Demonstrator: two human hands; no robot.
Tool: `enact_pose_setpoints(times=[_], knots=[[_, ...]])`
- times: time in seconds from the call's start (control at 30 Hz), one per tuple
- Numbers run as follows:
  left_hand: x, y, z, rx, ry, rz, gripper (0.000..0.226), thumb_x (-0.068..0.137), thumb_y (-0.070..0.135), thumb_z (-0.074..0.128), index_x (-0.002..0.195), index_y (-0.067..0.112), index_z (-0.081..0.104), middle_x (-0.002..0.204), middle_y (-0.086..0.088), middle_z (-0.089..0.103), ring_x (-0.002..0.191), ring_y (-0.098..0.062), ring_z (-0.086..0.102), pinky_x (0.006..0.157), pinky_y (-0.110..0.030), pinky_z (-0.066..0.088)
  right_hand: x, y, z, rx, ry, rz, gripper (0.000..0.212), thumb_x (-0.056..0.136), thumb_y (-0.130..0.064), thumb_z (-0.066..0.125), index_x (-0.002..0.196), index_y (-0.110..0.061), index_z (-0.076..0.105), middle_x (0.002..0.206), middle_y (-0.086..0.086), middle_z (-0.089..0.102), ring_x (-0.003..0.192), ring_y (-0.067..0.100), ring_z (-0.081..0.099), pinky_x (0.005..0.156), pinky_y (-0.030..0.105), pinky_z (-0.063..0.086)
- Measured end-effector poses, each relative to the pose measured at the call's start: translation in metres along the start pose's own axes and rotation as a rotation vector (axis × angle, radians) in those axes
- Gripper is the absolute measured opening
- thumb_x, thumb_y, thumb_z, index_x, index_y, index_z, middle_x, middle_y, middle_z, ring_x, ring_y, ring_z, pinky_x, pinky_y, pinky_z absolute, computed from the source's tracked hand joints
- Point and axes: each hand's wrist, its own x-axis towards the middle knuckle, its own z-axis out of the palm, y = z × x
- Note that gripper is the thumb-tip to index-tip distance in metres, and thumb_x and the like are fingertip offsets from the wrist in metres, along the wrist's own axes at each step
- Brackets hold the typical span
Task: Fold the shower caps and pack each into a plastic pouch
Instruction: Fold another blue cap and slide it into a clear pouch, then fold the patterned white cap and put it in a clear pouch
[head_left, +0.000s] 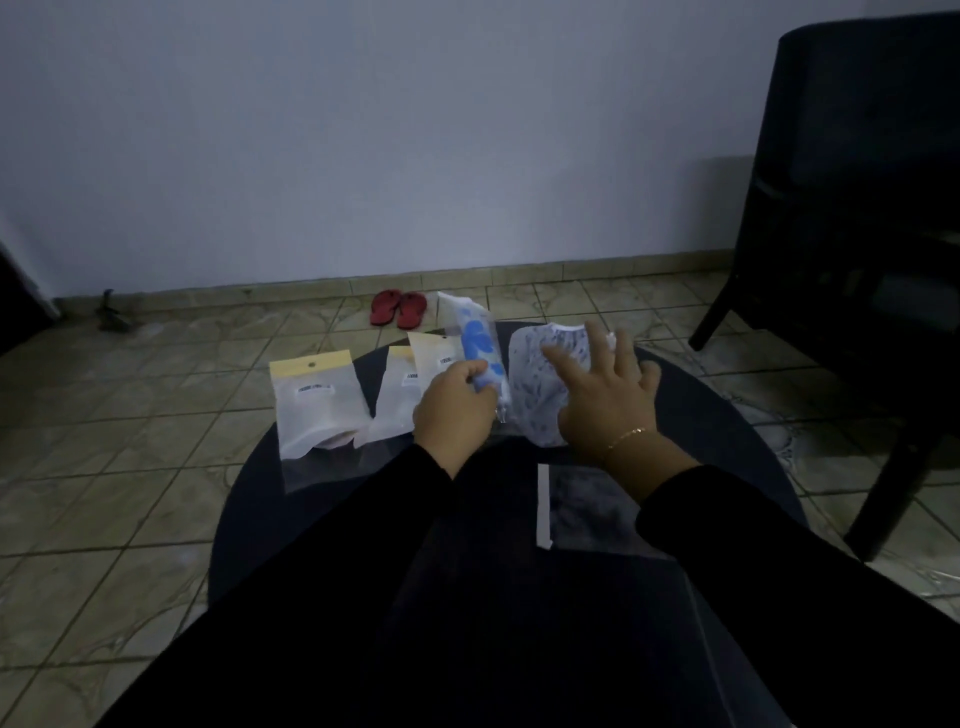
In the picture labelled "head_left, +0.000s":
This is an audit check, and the person's left hand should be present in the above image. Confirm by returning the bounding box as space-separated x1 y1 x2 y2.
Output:
411 358 501 480

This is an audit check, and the person's right hand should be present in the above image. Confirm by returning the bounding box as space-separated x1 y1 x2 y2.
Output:
541 320 663 456

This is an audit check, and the blue and white packet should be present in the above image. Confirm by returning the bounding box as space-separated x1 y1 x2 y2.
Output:
436 291 513 426

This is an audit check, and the person's right forearm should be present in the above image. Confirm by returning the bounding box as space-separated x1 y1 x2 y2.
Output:
600 429 960 728

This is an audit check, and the person's left forearm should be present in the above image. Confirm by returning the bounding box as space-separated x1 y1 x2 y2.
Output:
97 442 481 728

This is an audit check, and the white speckled packet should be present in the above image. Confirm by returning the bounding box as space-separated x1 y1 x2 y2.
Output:
507 321 621 450

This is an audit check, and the small white packet yellow header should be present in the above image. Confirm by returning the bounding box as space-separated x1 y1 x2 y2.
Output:
352 345 423 450
407 331 467 393

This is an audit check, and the clear plastic bag white strip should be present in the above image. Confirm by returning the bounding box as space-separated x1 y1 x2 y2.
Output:
535 462 680 558

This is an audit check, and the large white packet yellow header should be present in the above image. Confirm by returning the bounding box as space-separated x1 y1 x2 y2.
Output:
268 348 376 494

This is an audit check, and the black plastic bag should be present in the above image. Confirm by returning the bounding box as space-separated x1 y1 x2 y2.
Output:
360 438 760 728

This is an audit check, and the black chair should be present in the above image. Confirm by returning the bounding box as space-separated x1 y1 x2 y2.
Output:
687 10 960 564

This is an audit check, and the small dark floor object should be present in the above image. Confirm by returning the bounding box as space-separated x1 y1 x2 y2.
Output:
95 288 135 333

